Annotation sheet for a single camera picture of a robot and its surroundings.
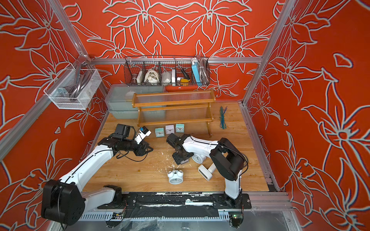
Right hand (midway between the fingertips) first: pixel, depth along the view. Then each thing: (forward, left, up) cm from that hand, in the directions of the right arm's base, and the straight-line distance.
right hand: (179, 159), depth 87 cm
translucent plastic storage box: (+36, +44, +16) cm, 59 cm away
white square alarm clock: (+19, +7, +5) cm, 21 cm away
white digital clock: (-8, -15, +3) cm, 18 cm away
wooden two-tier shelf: (+30, +4, +15) cm, 34 cm away
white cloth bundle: (+42, +18, +32) cm, 56 cm away
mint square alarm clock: (+17, +14, +5) cm, 22 cm away
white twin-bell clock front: (-12, +1, +6) cm, 14 cm away
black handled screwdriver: (+49, -1, +32) cm, 58 cm away
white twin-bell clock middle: (-2, -12, +5) cm, 13 cm away
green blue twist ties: (+27, -31, -1) cm, 42 cm away
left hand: (+3, +17, +11) cm, 21 cm away
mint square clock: (+21, 0, +5) cm, 21 cm away
